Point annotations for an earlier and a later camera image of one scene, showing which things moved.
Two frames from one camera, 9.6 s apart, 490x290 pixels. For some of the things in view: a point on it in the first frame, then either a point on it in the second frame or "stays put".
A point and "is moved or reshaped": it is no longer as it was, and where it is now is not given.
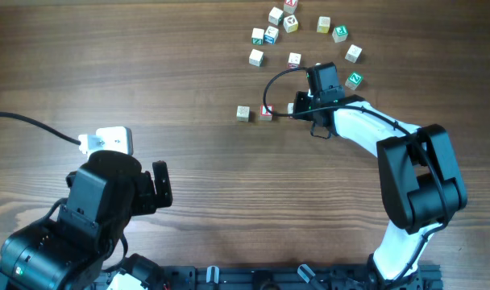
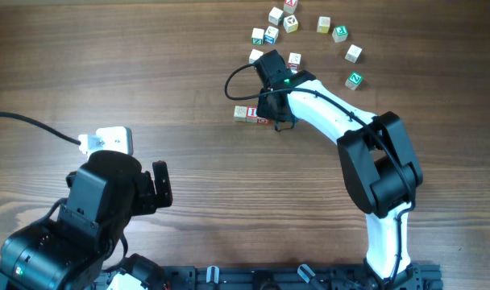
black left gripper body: (145, 200) stays put
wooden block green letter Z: (353, 80) stays put
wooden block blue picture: (271, 35) stays put
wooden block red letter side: (290, 105) is moved or reshaped
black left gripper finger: (163, 188) stays put
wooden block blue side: (243, 113) stays put
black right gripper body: (315, 102) to (265, 109)
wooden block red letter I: (265, 114) is moved or reshaped
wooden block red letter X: (290, 6) stays put
